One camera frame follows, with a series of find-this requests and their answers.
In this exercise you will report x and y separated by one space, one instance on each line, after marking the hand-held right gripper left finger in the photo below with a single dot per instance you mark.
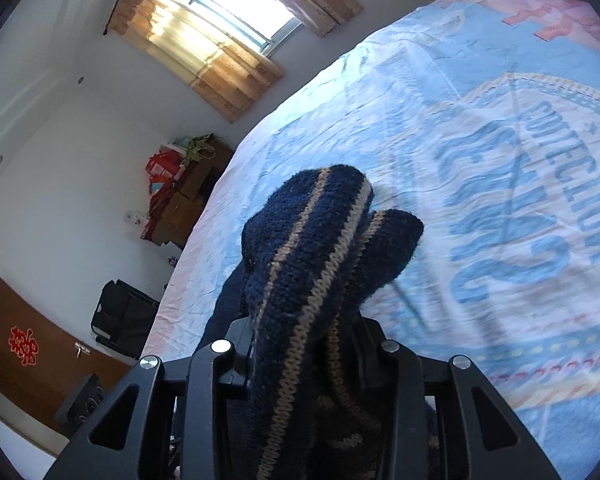
235 355

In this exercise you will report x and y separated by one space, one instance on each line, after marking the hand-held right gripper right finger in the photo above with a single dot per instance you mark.
380 355

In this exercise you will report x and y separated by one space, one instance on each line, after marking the navy striped knit sweater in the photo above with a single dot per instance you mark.
305 260

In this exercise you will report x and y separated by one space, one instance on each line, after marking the black bag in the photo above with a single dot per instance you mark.
122 317

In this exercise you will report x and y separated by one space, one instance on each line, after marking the wooden desk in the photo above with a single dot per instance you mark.
185 215

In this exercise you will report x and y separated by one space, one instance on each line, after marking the black speaker box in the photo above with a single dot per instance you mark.
82 405

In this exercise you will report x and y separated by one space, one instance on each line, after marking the brown wooden door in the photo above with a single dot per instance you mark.
45 385

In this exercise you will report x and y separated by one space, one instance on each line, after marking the red bag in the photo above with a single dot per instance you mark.
162 175

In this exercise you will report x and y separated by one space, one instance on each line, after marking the green plant decoration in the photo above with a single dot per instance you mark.
196 147

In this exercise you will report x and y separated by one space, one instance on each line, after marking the red paper door decoration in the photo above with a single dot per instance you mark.
23 345

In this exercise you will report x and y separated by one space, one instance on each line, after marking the bed with printed sheet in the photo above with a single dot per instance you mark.
480 160

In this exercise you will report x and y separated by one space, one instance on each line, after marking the window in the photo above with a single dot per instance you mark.
230 0

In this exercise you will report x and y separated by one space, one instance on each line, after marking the wall socket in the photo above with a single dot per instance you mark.
135 218

